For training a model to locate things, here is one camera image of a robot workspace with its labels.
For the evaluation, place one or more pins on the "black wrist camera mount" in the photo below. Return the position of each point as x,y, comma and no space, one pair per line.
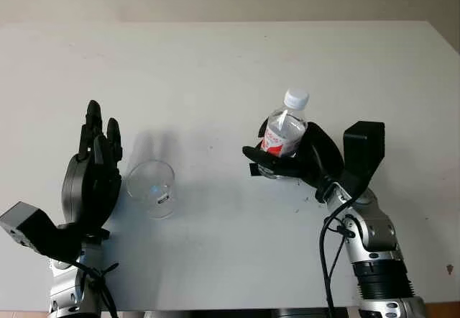
364,149
39,231

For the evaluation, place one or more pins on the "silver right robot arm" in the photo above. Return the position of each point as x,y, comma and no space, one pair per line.
377,231

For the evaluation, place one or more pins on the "black robot torso edge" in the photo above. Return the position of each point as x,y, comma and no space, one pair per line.
244,313

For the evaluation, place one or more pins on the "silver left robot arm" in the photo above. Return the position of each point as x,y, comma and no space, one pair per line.
64,289

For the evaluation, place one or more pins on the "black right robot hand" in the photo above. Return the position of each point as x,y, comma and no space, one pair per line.
320,152

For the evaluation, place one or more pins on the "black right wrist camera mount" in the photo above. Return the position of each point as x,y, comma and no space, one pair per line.
364,149

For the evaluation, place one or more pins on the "clear plastic water bottle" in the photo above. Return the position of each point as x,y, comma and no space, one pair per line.
285,131

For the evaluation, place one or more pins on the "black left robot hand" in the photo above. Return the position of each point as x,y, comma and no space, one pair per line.
90,192

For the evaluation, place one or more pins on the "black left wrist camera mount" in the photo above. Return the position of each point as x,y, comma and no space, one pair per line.
39,231

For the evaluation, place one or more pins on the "clear plastic cup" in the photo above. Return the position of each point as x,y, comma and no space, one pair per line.
152,188

